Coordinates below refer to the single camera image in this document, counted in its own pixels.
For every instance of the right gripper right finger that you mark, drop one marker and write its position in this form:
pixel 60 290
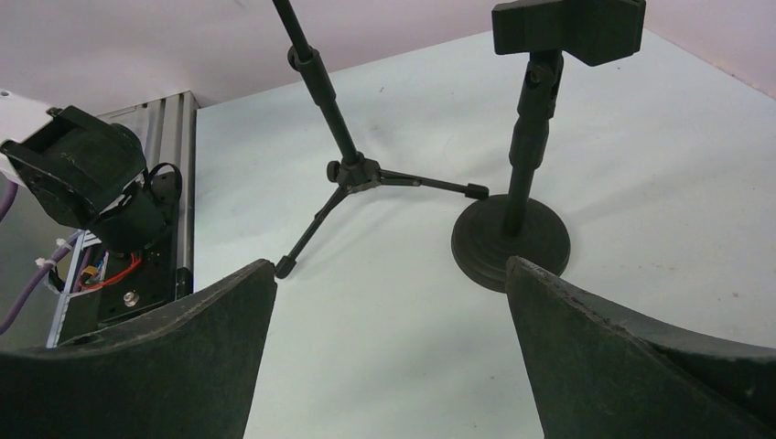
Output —
pixel 598 369

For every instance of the black round-base mic stand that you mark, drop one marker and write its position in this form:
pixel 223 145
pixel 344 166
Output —
pixel 490 231

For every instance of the aluminium frame rail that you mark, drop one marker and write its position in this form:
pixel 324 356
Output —
pixel 166 129

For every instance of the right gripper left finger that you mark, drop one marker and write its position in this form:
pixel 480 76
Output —
pixel 185 370

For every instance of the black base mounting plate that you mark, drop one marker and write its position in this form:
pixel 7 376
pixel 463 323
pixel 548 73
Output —
pixel 140 258

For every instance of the black small tripod stand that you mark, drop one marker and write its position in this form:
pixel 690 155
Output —
pixel 354 172

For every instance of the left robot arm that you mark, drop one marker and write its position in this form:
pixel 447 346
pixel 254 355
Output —
pixel 89 174

